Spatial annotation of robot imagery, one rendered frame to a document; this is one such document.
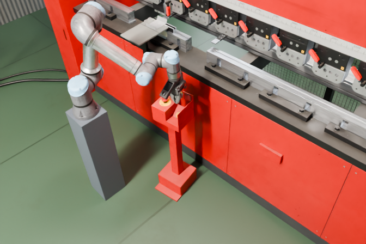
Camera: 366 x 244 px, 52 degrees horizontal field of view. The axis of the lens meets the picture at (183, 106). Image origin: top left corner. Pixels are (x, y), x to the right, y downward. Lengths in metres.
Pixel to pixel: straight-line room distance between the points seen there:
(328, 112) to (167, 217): 1.30
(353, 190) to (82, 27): 1.57
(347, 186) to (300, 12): 0.92
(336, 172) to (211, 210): 0.98
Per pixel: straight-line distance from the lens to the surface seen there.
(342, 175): 2.10
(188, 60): 2.42
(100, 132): 2.35
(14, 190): 3.11
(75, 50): 3.34
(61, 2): 3.12
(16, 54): 4.46
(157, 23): 2.57
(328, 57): 1.85
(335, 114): 2.03
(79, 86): 2.14
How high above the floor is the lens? 2.32
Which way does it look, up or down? 44 degrees down
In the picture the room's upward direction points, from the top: 3 degrees counter-clockwise
